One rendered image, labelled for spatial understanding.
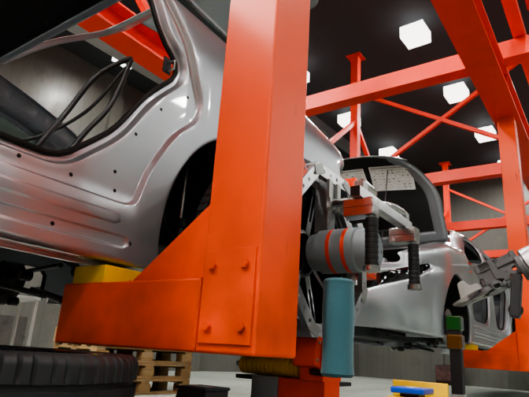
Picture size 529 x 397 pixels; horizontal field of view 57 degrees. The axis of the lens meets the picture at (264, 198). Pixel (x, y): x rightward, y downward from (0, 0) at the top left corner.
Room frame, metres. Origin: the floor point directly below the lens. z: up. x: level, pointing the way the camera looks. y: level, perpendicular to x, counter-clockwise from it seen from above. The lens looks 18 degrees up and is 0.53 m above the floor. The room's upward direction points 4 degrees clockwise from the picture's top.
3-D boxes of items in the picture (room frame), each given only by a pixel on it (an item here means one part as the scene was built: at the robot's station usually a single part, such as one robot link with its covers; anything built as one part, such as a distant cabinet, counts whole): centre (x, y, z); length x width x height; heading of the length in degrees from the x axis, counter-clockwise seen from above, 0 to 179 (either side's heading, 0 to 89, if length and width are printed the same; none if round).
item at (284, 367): (1.65, -0.07, 0.49); 0.29 x 0.06 x 0.06; 54
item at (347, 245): (1.51, -0.26, 0.85); 0.21 x 0.14 x 0.14; 54
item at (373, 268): (1.27, -0.29, 0.83); 0.04 x 0.04 x 0.16
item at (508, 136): (4.67, -2.24, 1.75); 0.68 x 0.16 x 2.45; 54
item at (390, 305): (6.20, -1.98, 1.49); 4.95 x 1.86 x 1.59; 144
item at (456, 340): (1.39, -0.55, 0.59); 0.04 x 0.04 x 0.04; 54
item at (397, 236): (1.57, -0.47, 0.93); 0.09 x 0.05 x 0.05; 54
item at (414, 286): (1.55, -0.49, 0.83); 0.04 x 0.04 x 0.16
